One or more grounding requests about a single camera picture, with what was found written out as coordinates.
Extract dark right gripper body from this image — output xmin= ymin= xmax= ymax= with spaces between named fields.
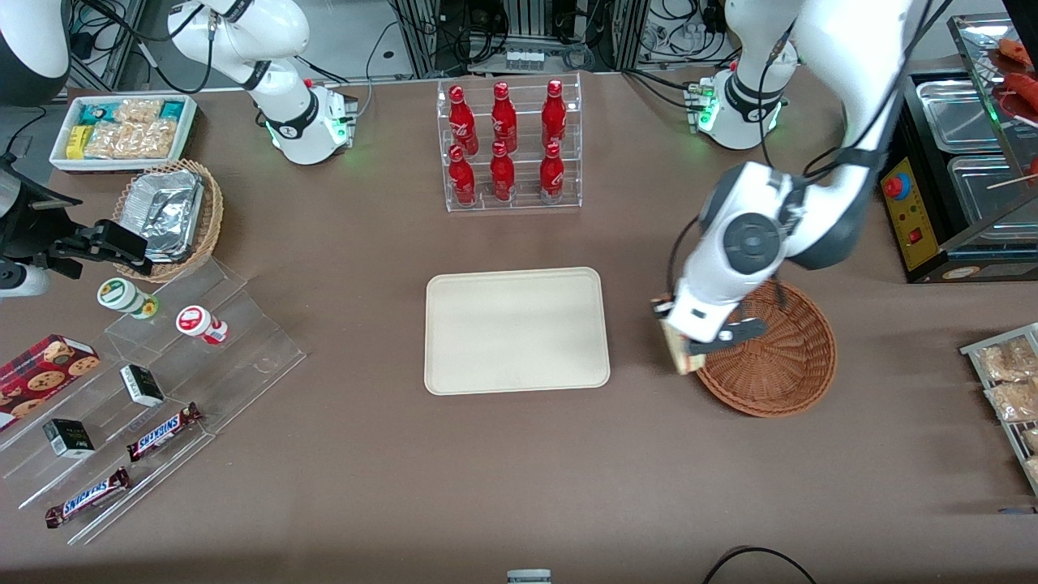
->
xmin=0 ymin=158 xmax=84 ymax=262

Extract triangular sandwich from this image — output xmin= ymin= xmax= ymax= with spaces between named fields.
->
xmin=658 ymin=316 xmax=704 ymax=376

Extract light wicker basket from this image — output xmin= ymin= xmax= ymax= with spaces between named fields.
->
xmin=112 ymin=158 xmax=225 ymax=283

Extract round brown wicker basket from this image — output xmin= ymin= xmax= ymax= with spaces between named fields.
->
xmin=696 ymin=279 xmax=838 ymax=419

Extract beige plastic tray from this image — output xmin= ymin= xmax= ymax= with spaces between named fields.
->
xmin=424 ymin=267 xmax=611 ymax=397

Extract stacked aluminium foil trays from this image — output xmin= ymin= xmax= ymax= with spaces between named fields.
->
xmin=122 ymin=169 xmax=205 ymax=264

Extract green lid yogurt cup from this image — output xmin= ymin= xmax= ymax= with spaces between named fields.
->
xmin=97 ymin=277 xmax=160 ymax=320

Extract white snack box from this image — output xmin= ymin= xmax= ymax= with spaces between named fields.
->
xmin=49 ymin=93 xmax=199 ymax=175

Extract clear bag of crackers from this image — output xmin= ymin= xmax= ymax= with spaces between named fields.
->
xmin=85 ymin=121 xmax=178 ymax=160
xmin=114 ymin=98 xmax=164 ymax=127

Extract red lid yogurt cup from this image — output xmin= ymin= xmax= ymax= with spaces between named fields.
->
xmin=176 ymin=305 xmax=229 ymax=346

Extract red cookie box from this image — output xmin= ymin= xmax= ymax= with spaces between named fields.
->
xmin=0 ymin=333 xmax=102 ymax=424

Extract small black box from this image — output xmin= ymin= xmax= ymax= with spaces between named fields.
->
xmin=42 ymin=419 xmax=96 ymax=459
xmin=120 ymin=364 xmax=165 ymax=408

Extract clear acrylic stepped stand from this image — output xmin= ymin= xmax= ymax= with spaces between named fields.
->
xmin=0 ymin=258 xmax=307 ymax=546

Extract clear acrylic bottle rack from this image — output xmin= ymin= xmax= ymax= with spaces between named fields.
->
xmin=436 ymin=71 xmax=583 ymax=214

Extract red cola bottle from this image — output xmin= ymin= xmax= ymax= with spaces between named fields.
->
xmin=490 ymin=141 xmax=516 ymax=202
xmin=542 ymin=79 xmax=568 ymax=151
xmin=539 ymin=142 xmax=565 ymax=204
xmin=448 ymin=84 xmax=479 ymax=157
xmin=491 ymin=81 xmax=518 ymax=155
xmin=448 ymin=144 xmax=477 ymax=206

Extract Snickers chocolate bar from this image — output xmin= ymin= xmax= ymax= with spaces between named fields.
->
xmin=45 ymin=467 xmax=131 ymax=529
xmin=126 ymin=402 xmax=204 ymax=463

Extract black hot food display machine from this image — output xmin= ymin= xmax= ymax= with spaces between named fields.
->
xmin=880 ymin=12 xmax=1038 ymax=285

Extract steel food pan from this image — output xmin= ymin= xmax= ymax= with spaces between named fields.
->
xmin=916 ymin=79 xmax=1006 ymax=155
xmin=947 ymin=154 xmax=1038 ymax=244

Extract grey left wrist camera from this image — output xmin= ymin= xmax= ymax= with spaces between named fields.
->
xmin=686 ymin=318 xmax=768 ymax=356

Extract black looped cable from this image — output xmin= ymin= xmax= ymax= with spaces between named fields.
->
xmin=701 ymin=546 xmax=817 ymax=584

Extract grey wire rack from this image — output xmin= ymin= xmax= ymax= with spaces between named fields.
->
xmin=960 ymin=322 xmax=1038 ymax=496

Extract black metal rack frame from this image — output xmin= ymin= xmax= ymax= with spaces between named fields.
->
xmin=393 ymin=0 xmax=650 ymax=79

